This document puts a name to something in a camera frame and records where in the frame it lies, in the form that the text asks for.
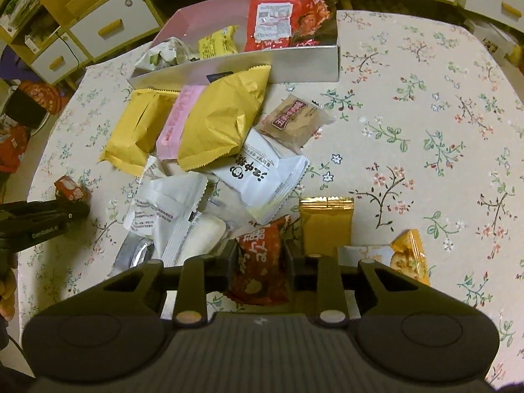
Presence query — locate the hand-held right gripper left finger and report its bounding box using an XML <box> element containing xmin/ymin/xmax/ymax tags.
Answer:
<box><xmin>53</xmin><ymin>241</ymin><xmax>239</xmax><ymax>328</ymax></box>

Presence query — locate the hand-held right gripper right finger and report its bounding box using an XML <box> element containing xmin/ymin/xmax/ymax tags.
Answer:
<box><xmin>285</xmin><ymin>241</ymin><xmax>471</xmax><ymax>327</ymax></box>

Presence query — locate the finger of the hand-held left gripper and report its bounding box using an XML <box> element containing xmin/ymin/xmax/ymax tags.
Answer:
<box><xmin>25</xmin><ymin>200</ymin><xmax>91</xmax><ymax>224</ymax></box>

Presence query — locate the small red snack packet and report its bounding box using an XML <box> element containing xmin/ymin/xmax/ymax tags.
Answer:
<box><xmin>54</xmin><ymin>175</ymin><xmax>91</xmax><ymax>204</ymax></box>

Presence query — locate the red snack packet white print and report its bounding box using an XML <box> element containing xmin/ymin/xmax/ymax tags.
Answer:
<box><xmin>224</xmin><ymin>216</ymin><xmax>292</xmax><ymax>306</ymax></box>

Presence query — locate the clear packet with cream pastry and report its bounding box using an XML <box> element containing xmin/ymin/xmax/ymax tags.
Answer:
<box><xmin>180</xmin><ymin>215</ymin><xmax>231</xmax><ymax>263</ymax></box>

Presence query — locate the gold foil snack packet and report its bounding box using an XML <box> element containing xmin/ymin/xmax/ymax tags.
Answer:
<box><xmin>299</xmin><ymin>196</ymin><xmax>355</xmax><ymax>257</ymax></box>

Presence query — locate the narrow white snack packet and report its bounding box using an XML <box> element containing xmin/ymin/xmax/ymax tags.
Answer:
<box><xmin>161</xmin><ymin>209</ymin><xmax>202</xmax><ymax>268</ymax></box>

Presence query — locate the silver foil packet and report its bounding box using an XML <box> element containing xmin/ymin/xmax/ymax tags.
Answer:
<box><xmin>112</xmin><ymin>236</ymin><xmax>155</xmax><ymax>271</ymax></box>

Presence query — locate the white snack packet black print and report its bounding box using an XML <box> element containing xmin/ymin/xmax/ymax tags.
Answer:
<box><xmin>209</xmin><ymin>128</ymin><xmax>309</xmax><ymax>224</ymax></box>

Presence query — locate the white snack packet grey text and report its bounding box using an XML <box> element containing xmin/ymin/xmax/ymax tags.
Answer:
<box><xmin>124</xmin><ymin>171</ymin><xmax>208</xmax><ymax>239</ymax></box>

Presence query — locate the orange snack packet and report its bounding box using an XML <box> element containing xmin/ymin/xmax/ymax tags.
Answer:
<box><xmin>337</xmin><ymin>229</ymin><xmax>431</xmax><ymax>288</ymax></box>

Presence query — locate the pink snack packet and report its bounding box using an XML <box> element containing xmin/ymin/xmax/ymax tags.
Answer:
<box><xmin>156</xmin><ymin>85</ymin><xmax>205</xmax><ymax>163</ymax></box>

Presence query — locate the brown translucent snack packet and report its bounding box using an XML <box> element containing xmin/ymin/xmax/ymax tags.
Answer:
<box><xmin>256</xmin><ymin>94</ymin><xmax>335</xmax><ymax>149</ymax></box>

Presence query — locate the large yellow snack packet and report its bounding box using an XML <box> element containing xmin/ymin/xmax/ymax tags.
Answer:
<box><xmin>176</xmin><ymin>65</ymin><xmax>272</xmax><ymax>173</ymax></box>

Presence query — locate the white and pink cardboard box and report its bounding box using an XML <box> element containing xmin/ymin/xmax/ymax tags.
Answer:
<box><xmin>129</xmin><ymin>0</ymin><xmax>340</xmax><ymax>91</ymax></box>

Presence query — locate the person's left hand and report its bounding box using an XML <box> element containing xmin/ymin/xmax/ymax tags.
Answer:
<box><xmin>0</xmin><ymin>272</ymin><xmax>17</xmax><ymax>320</ymax></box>

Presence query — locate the red bag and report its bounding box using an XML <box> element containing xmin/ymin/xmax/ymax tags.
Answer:
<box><xmin>18</xmin><ymin>80</ymin><xmax>63</xmax><ymax>116</ymax></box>
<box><xmin>0</xmin><ymin>125</ymin><xmax>30</xmax><ymax>173</ymax></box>

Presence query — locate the black stool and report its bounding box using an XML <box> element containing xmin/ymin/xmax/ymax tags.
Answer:
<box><xmin>0</xmin><ymin>88</ymin><xmax>47</xmax><ymax>132</ymax></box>

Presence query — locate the white and green snack packet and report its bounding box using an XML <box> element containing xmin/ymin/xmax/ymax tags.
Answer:
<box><xmin>135</xmin><ymin>37</ymin><xmax>202</xmax><ymax>75</ymax></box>

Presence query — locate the wooden shelf unit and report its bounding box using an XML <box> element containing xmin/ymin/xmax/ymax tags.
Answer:
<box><xmin>0</xmin><ymin>0</ymin><xmax>103</xmax><ymax>55</ymax></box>

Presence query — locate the small yellow snack packet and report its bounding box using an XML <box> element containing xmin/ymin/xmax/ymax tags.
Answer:
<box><xmin>198</xmin><ymin>25</ymin><xmax>240</xmax><ymax>60</ymax></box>

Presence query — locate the dark red snack packet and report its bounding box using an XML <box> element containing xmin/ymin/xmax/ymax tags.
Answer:
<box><xmin>290</xmin><ymin>0</ymin><xmax>339</xmax><ymax>47</ymax></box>

